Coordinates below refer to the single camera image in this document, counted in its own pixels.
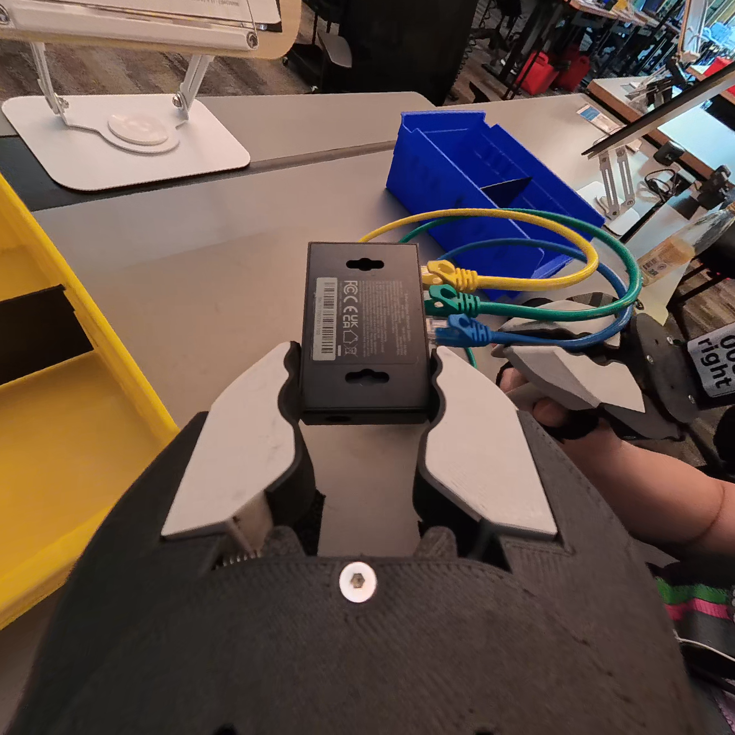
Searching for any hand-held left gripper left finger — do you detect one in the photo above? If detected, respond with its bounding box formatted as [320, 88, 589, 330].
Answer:
[161, 341, 318, 543]

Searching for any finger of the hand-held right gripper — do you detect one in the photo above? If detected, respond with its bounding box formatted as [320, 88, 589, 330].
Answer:
[491, 343, 648, 414]
[497, 293, 625, 348]

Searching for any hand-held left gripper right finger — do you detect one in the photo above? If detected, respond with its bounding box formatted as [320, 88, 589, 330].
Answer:
[413, 346, 559, 541]

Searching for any blue ethernet cable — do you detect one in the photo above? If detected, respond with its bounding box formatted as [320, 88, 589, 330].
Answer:
[432, 238, 632, 351]

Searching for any green ethernet cable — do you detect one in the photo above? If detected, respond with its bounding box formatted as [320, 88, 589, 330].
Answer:
[399, 209, 641, 368]

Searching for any yellow ethernet cable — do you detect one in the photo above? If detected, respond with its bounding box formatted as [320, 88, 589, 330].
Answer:
[357, 208, 599, 292]

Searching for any yellow plastic bin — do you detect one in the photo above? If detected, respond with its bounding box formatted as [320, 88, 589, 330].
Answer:
[0, 172, 180, 629]

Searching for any black ethernet switch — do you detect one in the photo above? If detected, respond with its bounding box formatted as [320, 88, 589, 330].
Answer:
[299, 241, 433, 426]

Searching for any blue plastic bin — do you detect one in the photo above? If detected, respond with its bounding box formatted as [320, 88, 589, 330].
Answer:
[386, 110, 606, 302]

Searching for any person's right forearm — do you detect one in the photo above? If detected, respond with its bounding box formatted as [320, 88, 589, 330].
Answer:
[565, 431, 727, 543]

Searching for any person's right hand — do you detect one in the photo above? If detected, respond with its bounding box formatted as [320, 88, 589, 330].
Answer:
[497, 367, 624, 473]

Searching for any plastic drink bottle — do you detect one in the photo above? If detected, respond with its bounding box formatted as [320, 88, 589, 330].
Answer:
[637, 201, 735, 288]

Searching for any silver folding board stand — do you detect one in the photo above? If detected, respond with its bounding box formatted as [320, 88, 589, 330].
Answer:
[577, 146, 641, 236]

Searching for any black tilted display board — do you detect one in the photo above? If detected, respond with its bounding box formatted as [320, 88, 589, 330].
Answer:
[581, 60, 735, 158]

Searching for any person's patterned clothing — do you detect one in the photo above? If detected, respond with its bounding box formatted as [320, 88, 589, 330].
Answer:
[649, 551, 735, 735]

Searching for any white document stand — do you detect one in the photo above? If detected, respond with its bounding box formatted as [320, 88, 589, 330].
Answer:
[0, 0, 283, 193]

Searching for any black mesh panel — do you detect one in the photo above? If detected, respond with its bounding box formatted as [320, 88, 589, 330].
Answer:
[339, 0, 477, 107]

